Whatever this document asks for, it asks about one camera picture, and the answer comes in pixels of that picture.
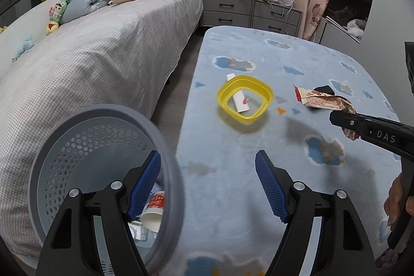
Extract grey perforated wastebasket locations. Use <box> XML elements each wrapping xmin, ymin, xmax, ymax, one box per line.
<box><xmin>27</xmin><ymin>104</ymin><xmax>186</xmax><ymax>275</ymax></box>

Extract blue cloud-print blanket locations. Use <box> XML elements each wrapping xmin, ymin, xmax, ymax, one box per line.
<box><xmin>176</xmin><ymin>25</ymin><xmax>414</xmax><ymax>276</ymax></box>

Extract pink printed boards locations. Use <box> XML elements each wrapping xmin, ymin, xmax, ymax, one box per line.
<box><xmin>293</xmin><ymin>0</ymin><xmax>330</xmax><ymax>42</ymax></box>

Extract blue plush toy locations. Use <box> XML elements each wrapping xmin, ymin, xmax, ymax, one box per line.
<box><xmin>12</xmin><ymin>35</ymin><xmax>34</xmax><ymax>61</ymax></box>

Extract person's right hand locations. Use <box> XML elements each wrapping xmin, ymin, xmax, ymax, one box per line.
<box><xmin>384</xmin><ymin>174</ymin><xmax>404</xmax><ymax>226</ymax></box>

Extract red and white paper cup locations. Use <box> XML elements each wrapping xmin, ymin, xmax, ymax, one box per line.
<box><xmin>141</xmin><ymin>192</ymin><xmax>166</xmax><ymax>233</ymax></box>

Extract grey two-drawer nightstand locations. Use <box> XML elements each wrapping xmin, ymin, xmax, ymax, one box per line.
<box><xmin>250</xmin><ymin>0</ymin><xmax>302</xmax><ymax>37</ymax></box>
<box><xmin>201</xmin><ymin>0</ymin><xmax>253</xmax><ymax>27</ymax></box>

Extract red and white snack packet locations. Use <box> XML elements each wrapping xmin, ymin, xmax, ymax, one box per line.
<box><xmin>293</xmin><ymin>85</ymin><xmax>361</xmax><ymax>141</ymax></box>

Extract bed with checked cover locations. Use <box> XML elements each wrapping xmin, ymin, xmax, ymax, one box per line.
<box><xmin>0</xmin><ymin>0</ymin><xmax>204</xmax><ymax>259</ymax></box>

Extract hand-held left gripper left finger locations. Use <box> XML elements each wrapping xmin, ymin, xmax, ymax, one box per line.
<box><xmin>35</xmin><ymin>151</ymin><xmax>161</xmax><ymax>276</ymax></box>

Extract green hooded doll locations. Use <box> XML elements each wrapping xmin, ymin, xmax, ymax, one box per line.
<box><xmin>45</xmin><ymin>0</ymin><xmax>71</xmax><ymax>35</ymax></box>

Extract white plastic packet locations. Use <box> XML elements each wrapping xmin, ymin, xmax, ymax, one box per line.
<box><xmin>128</xmin><ymin>221</ymin><xmax>151</xmax><ymax>241</ymax></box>

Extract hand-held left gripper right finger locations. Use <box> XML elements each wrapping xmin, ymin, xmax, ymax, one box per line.
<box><xmin>255</xmin><ymin>150</ymin><xmax>377</xmax><ymax>276</ymax></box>

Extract yellow plastic container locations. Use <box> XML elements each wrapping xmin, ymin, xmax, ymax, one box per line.
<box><xmin>216</xmin><ymin>76</ymin><xmax>274</xmax><ymax>124</ymax></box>

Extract white wall niche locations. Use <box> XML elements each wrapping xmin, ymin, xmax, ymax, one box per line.
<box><xmin>313</xmin><ymin>0</ymin><xmax>373</xmax><ymax>44</ymax></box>

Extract white paper strip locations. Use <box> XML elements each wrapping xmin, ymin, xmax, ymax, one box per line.
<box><xmin>225</xmin><ymin>73</ymin><xmax>251</xmax><ymax>113</ymax></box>

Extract purple patterned cloth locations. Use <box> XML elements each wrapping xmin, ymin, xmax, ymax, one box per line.
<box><xmin>375</xmin><ymin>244</ymin><xmax>409</xmax><ymax>276</ymax></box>

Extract grey cloth bundle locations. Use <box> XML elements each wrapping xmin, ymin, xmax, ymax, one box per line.
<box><xmin>347</xmin><ymin>19</ymin><xmax>367</xmax><ymax>37</ymax></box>

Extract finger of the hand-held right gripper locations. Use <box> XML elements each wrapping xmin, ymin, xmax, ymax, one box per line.
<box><xmin>329</xmin><ymin>111</ymin><xmax>414</xmax><ymax>162</ymax></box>

